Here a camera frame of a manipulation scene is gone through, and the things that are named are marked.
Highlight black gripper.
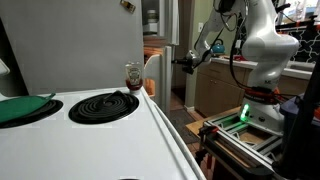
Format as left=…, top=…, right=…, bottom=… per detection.
left=171, top=50, right=202, bottom=74

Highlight white refrigerator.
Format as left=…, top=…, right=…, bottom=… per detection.
left=0, top=0, right=179, bottom=113

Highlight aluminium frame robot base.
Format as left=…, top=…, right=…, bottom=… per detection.
left=198, top=113, right=282, bottom=179

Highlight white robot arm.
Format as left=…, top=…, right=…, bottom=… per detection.
left=173, top=0, right=299, bottom=136

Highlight teal kettle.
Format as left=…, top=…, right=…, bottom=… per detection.
left=212, top=39, right=225, bottom=54

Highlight upside-down ketchup bottle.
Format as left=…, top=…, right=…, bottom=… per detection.
left=125, top=62, right=143, bottom=91

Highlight wooden kitchen cabinet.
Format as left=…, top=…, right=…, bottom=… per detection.
left=194, top=62, right=309, bottom=117

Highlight red cloth on counter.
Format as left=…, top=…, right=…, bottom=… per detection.
left=230, top=55, right=248, bottom=61

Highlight yellow black fridge magnet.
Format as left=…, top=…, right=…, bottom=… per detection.
left=120, top=0, right=136, bottom=13

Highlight black coil burner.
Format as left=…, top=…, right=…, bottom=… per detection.
left=68, top=90, right=139, bottom=125

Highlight white electric stove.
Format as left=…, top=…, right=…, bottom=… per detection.
left=0, top=88, right=205, bottom=180

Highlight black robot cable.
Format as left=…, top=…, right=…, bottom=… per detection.
left=193, top=0, right=264, bottom=91

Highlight black camera tripod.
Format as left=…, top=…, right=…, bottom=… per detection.
left=272, top=59, right=320, bottom=180

